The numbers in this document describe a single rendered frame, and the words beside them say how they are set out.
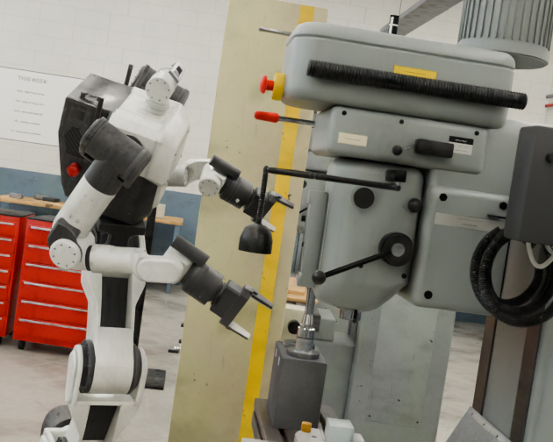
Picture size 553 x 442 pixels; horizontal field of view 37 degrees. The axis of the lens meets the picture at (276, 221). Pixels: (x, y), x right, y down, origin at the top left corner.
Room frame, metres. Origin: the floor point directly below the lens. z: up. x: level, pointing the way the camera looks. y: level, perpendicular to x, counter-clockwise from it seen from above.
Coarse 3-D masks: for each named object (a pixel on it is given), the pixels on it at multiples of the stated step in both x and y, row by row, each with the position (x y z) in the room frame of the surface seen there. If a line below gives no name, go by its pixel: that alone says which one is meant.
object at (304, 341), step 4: (300, 332) 2.19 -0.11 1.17; (304, 332) 2.18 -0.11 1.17; (300, 336) 2.19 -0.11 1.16; (304, 336) 2.18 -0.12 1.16; (308, 336) 2.18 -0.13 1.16; (312, 336) 2.19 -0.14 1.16; (296, 340) 2.20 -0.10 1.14; (300, 340) 2.19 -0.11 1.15; (304, 340) 2.18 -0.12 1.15; (308, 340) 2.19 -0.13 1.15; (312, 340) 2.20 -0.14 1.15; (296, 344) 2.20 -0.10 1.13; (300, 344) 2.19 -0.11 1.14; (304, 344) 2.18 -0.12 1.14; (308, 344) 2.19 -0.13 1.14; (312, 344) 2.20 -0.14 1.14; (296, 348) 2.19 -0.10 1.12; (300, 348) 2.19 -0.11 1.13; (304, 348) 2.18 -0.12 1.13; (308, 348) 2.19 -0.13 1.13; (304, 352) 2.18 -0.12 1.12; (308, 352) 2.19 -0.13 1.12
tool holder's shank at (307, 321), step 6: (312, 294) 2.20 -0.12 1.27; (306, 300) 2.20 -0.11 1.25; (312, 300) 2.20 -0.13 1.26; (306, 306) 2.20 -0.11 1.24; (312, 306) 2.20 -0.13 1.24; (306, 312) 2.20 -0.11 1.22; (312, 312) 2.20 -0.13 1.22; (306, 318) 2.19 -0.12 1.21; (312, 318) 2.20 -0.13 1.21; (306, 324) 2.20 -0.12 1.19
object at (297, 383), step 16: (288, 352) 2.19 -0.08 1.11; (272, 368) 2.34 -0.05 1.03; (288, 368) 2.14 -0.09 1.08; (304, 368) 2.15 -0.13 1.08; (320, 368) 2.15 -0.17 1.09; (272, 384) 2.28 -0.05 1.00; (288, 384) 2.14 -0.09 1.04; (304, 384) 2.15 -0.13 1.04; (320, 384) 2.15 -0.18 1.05; (272, 400) 2.23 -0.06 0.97; (288, 400) 2.14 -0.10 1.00; (304, 400) 2.15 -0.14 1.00; (320, 400) 2.15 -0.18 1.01; (272, 416) 2.17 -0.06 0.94; (288, 416) 2.15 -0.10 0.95; (304, 416) 2.15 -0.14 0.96
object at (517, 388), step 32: (512, 256) 1.93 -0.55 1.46; (544, 256) 1.75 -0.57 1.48; (512, 288) 1.90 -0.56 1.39; (512, 352) 1.85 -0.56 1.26; (544, 352) 1.70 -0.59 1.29; (480, 384) 1.98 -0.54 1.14; (512, 384) 1.82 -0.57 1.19; (544, 384) 1.70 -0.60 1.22; (512, 416) 1.79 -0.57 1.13; (544, 416) 1.69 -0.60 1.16
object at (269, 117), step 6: (258, 114) 1.89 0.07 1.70; (264, 114) 1.89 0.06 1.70; (270, 114) 1.89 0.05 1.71; (276, 114) 1.89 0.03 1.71; (264, 120) 1.90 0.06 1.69; (270, 120) 1.89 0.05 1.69; (276, 120) 1.89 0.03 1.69; (282, 120) 1.90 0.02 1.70; (288, 120) 1.90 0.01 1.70; (294, 120) 1.90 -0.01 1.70; (300, 120) 1.90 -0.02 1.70; (306, 120) 1.91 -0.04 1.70
